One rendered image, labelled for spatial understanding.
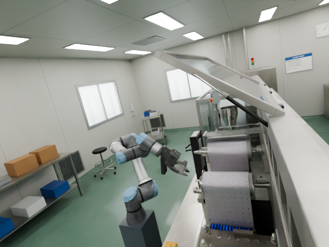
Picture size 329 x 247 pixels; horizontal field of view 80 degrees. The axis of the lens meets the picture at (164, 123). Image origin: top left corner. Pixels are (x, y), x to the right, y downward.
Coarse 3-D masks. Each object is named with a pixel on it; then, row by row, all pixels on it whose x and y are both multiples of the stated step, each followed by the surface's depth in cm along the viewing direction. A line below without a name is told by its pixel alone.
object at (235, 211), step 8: (208, 200) 108; (216, 200) 106; (224, 200) 104; (232, 200) 102; (240, 200) 101; (248, 200) 99; (208, 208) 109; (216, 208) 107; (224, 208) 105; (232, 208) 104; (240, 208) 102; (248, 208) 100; (208, 216) 110; (216, 216) 108; (224, 216) 107; (232, 216) 105; (240, 216) 103; (248, 216) 101; (224, 224) 108; (232, 224) 106; (240, 224) 104; (248, 224) 103
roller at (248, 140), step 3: (246, 141) 120; (249, 141) 119; (246, 144) 118; (249, 144) 118; (249, 147) 117; (249, 150) 116; (249, 153) 116; (249, 156) 117; (249, 159) 118; (252, 159) 120
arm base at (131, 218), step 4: (140, 208) 145; (128, 212) 144; (132, 212) 142; (136, 212) 143; (140, 212) 144; (144, 212) 148; (128, 216) 144; (132, 216) 142; (136, 216) 143; (140, 216) 144; (144, 216) 146; (128, 220) 144; (132, 220) 142; (136, 220) 143; (140, 220) 143; (132, 224) 143
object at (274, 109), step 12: (168, 60) 80; (180, 60) 81; (192, 72) 78; (204, 72) 78; (216, 84) 76; (228, 84) 75; (228, 96) 74; (240, 96) 74; (252, 96) 73; (240, 108) 74; (264, 108) 72; (276, 108) 71
